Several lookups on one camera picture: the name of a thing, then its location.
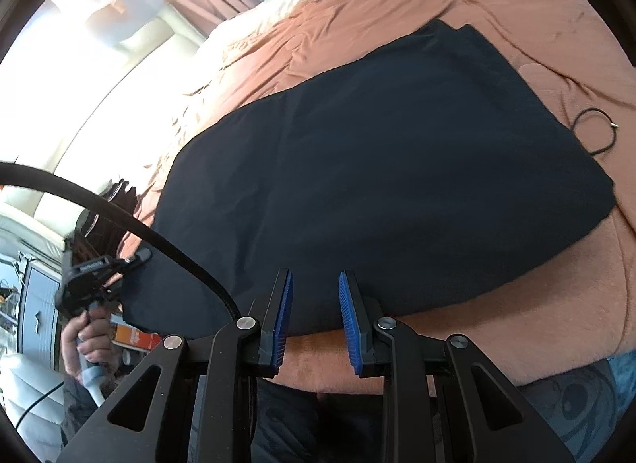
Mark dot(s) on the blue grey printed cloth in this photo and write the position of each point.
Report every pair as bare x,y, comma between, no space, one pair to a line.
586,403

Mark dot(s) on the white leather seat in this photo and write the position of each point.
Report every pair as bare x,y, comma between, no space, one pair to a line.
30,393

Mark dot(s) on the person's left forearm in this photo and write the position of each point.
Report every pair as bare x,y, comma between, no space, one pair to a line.
74,408

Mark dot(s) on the person's left hand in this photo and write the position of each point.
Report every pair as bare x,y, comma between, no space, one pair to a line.
102,333

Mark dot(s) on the orange box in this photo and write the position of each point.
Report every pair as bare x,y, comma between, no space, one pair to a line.
139,336

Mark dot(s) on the bright window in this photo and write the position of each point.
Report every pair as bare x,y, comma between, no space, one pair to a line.
74,70

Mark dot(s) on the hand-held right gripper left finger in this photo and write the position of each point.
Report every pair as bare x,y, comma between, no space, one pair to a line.
282,324

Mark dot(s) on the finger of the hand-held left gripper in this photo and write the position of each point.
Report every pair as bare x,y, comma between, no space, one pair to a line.
136,258

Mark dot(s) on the orange blanket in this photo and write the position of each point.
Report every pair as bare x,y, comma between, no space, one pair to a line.
546,294

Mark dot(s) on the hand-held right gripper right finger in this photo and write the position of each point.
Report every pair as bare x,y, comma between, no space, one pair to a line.
350,324

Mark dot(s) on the white drawer cabinet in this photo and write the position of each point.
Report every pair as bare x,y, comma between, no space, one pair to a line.
39,314

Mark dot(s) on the dark navy pants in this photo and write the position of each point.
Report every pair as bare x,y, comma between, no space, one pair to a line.
372,169

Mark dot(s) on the person's dark trousers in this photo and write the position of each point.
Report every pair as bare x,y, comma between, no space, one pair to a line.
308,423

